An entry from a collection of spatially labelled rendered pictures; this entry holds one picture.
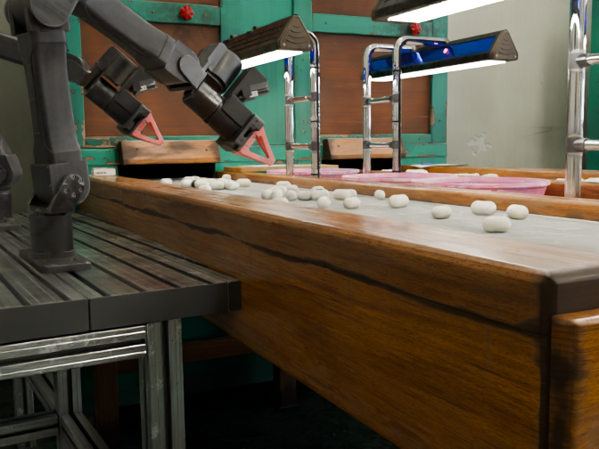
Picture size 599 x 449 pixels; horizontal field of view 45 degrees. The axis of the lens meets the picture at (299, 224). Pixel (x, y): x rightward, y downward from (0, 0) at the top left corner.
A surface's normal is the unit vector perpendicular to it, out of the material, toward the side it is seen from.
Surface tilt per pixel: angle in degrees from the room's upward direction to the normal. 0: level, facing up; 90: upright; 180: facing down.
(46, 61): 98
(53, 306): 90
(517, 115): 90
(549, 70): 90
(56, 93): 90
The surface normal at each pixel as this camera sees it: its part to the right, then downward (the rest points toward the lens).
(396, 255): -0.90, 0.06
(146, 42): 0.59, 0.07
